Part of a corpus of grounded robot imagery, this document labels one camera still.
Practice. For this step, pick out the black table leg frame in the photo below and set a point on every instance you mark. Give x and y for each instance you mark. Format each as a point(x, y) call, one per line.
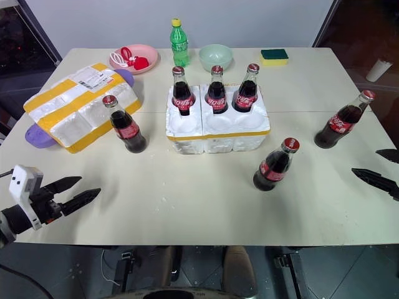
point(124, 271)
point(291, 271)

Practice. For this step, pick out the white foam bottle holder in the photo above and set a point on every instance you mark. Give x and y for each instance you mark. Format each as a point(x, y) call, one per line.
point(218, 141)

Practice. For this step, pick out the grey window frame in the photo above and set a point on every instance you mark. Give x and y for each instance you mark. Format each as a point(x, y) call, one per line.
point(43, 34)
point(325, 23)

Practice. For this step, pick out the yellow green sponge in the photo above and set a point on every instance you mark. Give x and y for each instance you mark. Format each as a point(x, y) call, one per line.
point(274, 57)

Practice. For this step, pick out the white cup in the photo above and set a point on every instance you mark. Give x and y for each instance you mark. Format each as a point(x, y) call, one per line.
point(378, 70)

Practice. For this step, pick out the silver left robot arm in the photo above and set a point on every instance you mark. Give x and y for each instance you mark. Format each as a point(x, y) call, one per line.
point(14, 219)

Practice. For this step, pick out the brown rounded shape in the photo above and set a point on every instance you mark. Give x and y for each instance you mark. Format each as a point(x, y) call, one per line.
point(238, 268)

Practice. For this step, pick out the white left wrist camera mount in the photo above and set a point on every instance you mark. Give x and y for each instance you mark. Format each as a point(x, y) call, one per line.
point(23, 183)

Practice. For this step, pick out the pink plastic plate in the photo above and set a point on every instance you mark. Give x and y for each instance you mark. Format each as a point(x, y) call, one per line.
point(149, 54)

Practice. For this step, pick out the red round toy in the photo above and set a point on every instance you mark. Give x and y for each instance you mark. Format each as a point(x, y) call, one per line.
point(141, 63)

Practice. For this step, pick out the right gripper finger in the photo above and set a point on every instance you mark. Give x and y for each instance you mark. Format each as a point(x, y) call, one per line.
point(389, 154)
point(375, 179)

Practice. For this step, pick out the purple plastic tray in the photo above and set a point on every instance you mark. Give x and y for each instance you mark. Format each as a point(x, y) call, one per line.
point(37, 136)

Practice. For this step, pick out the glass cola bottle red label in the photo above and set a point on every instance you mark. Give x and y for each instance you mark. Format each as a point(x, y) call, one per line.
point(183, 96)
point(127, 130)
point(338, 124)
point(216, 98)
point(274, 169)
point(245, 98)

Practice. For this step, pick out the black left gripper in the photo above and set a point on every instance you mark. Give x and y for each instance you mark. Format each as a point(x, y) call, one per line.
point(43, 204)

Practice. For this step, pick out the green soda bottle yellow cap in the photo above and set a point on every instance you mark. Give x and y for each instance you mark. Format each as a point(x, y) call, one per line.
point(179, 46)

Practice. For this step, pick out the white foam lid yellow tape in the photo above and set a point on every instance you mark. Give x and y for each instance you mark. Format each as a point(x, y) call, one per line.
point(78, 115)

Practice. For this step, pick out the pale green bowl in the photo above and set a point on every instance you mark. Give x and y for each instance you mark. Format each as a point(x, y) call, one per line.
point(216, 57)

